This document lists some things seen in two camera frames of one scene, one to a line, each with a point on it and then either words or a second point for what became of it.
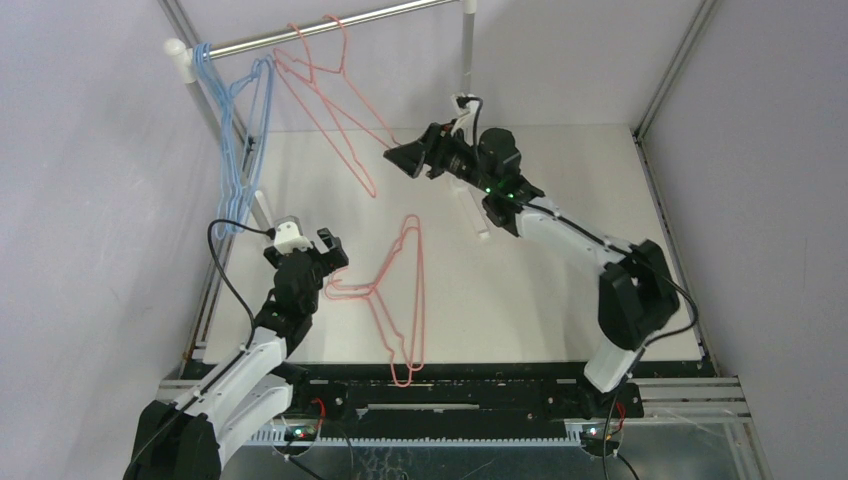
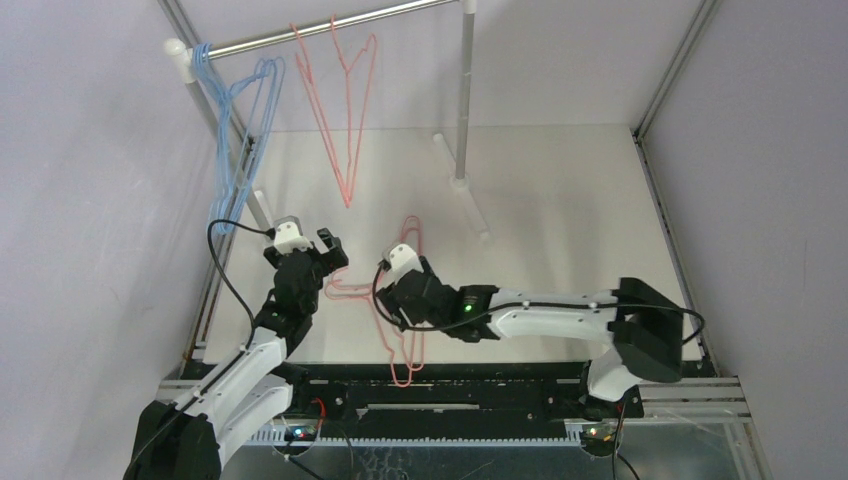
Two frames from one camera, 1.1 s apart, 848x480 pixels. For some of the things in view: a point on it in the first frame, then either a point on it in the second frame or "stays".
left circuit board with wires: [297, 439] stays
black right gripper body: [431, 153] to [403, 291]
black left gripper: [336, 259] stays
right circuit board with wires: [593, 436] stays
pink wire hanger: [350, 85] to [346, 70]
